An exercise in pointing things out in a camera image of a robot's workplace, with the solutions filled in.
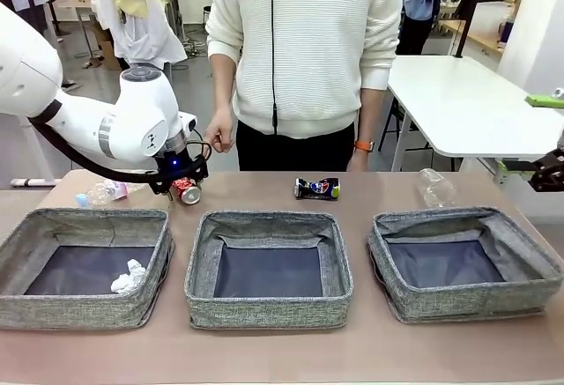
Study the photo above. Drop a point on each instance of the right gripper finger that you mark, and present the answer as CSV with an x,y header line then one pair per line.
x,y
551,171
548,100

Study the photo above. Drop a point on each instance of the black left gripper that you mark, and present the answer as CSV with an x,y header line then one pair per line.
x,y
176,165

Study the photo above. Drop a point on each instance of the crushed red can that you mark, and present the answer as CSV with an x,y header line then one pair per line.
x,y
187,192

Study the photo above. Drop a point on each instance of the white paper ball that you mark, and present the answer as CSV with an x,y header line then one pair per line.
x,y
128,279

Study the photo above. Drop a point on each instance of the crushed clear plastic cup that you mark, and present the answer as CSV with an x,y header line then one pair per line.
x,y
436,189

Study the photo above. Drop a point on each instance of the crushed dark blue can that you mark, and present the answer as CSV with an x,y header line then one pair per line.
x,y
317,189

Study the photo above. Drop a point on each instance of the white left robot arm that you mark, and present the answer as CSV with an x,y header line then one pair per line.
x,y
132,112

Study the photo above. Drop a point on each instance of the person's right forearm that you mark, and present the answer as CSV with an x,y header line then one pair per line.
x,y
224,85

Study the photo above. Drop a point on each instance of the person's left forearm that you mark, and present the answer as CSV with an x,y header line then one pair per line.
x,y
373,114

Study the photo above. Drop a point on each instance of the person's right hand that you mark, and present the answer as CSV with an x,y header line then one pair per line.
x,y
220,131

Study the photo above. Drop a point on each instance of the person's left hand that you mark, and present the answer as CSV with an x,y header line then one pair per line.
x,y
358,162

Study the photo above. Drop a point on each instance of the clear bottle with pink label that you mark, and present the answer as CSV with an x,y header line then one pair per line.
x,y
103,193

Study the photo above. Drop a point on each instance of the large white table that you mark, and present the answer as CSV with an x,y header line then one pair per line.
x,y
462,107

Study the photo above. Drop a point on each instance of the wooden bench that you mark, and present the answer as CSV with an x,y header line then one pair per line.
x,y
476,37

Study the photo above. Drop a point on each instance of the white storage box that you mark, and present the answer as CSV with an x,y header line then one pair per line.
x,y
493,19

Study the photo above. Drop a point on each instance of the black stand pole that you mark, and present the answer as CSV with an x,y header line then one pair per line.
x,y
462,37

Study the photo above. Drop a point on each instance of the person's black trousers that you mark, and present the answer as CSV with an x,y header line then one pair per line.
x,y
299,151

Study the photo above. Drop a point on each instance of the grey fabric basket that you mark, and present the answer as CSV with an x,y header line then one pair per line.
x,y
462,303
264,310
66,310

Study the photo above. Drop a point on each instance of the small white table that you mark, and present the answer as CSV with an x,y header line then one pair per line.
x,y
31,180

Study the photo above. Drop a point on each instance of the bystander in yellow top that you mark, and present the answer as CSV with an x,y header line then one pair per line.
x,y
141,15

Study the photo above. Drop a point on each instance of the orange wrist watch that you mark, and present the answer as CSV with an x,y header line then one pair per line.
x,y
365,145

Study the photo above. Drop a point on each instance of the person's white knit sweater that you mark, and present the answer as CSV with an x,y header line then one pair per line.
x,y
317,50

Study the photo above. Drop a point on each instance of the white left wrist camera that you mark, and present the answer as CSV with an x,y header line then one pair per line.
x,y
188,124

